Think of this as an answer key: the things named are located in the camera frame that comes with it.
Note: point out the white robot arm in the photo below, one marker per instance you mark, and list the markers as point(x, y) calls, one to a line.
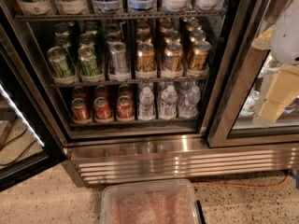
point(284, 46)

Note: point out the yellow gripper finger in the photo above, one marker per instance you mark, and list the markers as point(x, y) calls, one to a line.
point(262, 42)
point(283, 90)

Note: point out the water bottle front left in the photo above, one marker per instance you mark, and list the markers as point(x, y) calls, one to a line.
point(146, 104)

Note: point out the gold can front left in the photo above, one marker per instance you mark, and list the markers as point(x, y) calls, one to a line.
point(145, 58)

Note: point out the steel fridge bottom grille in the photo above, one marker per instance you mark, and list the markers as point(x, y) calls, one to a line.
point(183, 157)

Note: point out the gold can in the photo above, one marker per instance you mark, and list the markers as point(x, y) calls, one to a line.
point(198, 56)
point(172, 56)
point(145, 58)

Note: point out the red coke can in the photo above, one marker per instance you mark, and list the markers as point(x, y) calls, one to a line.
point(100, 91)
point(125, 90)
point(81, 112)
point(125, 108)
point(79, 92)
point(102, 110)

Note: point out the water bottle front right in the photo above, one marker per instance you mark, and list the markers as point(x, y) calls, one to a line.
point(188, 108)

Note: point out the gold can front middle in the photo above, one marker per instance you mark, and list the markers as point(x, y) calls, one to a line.
point(172, 56)

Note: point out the closed fridge right door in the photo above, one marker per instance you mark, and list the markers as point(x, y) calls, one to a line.
point(239, 74)

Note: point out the water bottle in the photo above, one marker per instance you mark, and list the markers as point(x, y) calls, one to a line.
point(188, 108)
point(146, 104)
point(168, 103)

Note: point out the water bottle front middle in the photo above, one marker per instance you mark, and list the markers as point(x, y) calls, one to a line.
point(168, 103)

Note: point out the white can behind glass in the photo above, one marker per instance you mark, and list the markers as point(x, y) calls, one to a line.
point(248, 107)

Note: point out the clear plastic bin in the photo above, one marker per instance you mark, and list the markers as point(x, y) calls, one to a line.
point(154, 202)

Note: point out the gold can front right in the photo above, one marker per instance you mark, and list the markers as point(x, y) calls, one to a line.
point(198, 56)

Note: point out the green can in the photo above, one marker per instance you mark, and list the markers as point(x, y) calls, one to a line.
point(60, 62)
point(88, 60)

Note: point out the silver can front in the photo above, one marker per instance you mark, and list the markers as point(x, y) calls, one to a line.
point(118, 58)

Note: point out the open fridge glass door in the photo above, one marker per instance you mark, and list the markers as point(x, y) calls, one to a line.
point(27, 145)

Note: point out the green can front left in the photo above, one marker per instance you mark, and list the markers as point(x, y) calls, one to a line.
point(60, 62)

